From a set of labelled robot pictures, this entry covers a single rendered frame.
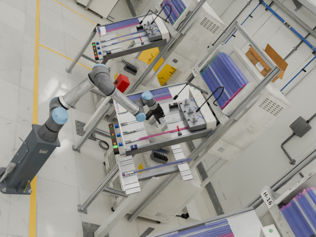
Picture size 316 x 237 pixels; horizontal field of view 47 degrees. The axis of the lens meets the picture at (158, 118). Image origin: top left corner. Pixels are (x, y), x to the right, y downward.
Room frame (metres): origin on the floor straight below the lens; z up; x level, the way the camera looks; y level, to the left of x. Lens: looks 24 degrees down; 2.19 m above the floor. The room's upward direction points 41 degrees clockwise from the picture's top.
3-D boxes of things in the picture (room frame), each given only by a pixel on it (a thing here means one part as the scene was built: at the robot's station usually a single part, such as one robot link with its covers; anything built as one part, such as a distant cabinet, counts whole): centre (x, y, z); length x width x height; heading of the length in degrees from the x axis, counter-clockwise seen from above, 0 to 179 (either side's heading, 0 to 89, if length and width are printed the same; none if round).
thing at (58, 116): (2.17, 0.54, 0.72); 0.13 x 0.12 x 0.14; 35
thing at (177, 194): (3.09, -0.29, 0.31); 0.70 x 0.65 x 0.62; 36
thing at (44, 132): (2.16, 0.54, 0.60); 0.15 x 0.15 x 0.10
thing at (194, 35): (4.27, 0.55, 0.95); 1.35 x 0.82 x 1.90; 126
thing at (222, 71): (2.97, -0.22, 1.52); 0.51 x 0.13 x 0.27; 36
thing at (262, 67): (3.23, -0.40, 1.82); 0.68 x 0.30 x 0.20; 36
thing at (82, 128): (3.39, 0.52, 0.39); 0.24 x 0.24 x 0.78; 36
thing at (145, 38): (4.13, 0.71, 0.66); 1.01 x 0.73 x 1.31; 126
